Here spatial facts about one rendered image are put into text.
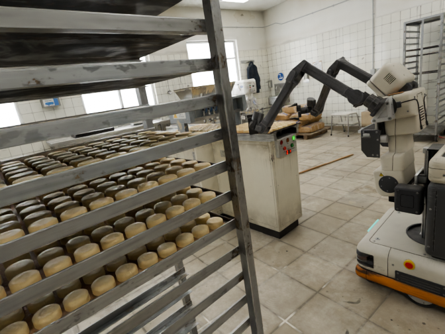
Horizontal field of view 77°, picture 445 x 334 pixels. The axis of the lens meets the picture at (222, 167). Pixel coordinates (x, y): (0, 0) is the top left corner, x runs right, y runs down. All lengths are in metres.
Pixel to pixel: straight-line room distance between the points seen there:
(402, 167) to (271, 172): 0.86
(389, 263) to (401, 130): 0.72
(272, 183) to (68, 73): 1.81
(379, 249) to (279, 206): 0.79
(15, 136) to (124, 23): 0.29
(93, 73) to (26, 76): 0.11
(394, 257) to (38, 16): 1.77
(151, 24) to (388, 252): 1.61
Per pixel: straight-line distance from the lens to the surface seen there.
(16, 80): 0.57
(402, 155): 1.81
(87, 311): 0.69
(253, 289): 0.95
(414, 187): 1.75
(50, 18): 0.60
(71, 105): 5.46
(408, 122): 1.78
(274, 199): 2.24
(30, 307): 0.77
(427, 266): 1.80
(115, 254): 0.65
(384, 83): 1.76
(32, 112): 5.39
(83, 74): 0.59
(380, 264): 1.88
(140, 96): 1.10
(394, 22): 6.27
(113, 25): 0.64
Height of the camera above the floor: 1.25
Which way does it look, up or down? 15 degrees down
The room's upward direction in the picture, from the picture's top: 9 degrees counter-clockwise
